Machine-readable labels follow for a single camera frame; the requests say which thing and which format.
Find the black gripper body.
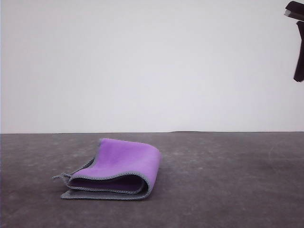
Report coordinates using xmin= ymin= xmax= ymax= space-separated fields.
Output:
xmin=284 ymin=0 xmax=304 ymax=23

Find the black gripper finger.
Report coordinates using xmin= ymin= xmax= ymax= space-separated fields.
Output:
xmin=293 ymin=20 xmax=304 ymax=84

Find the purple towel with grey hem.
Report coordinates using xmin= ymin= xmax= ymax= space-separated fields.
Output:
xmin=52 ymin=138 xmax=162 ymax=201

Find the grey table cloth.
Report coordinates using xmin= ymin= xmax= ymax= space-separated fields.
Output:
xmin=0 ymin=130 xmax=304 ymax=228

